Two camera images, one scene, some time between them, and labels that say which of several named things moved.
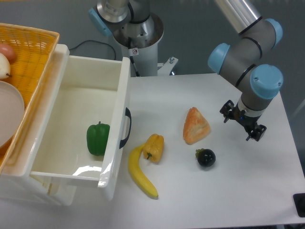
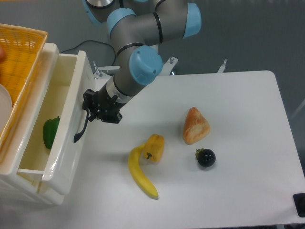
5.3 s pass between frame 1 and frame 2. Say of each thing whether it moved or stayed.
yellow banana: stayed
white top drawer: moved
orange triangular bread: stayed
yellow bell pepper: stayed
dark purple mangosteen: stayed
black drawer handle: moved
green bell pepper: moved
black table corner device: stayed
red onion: moved
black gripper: moved
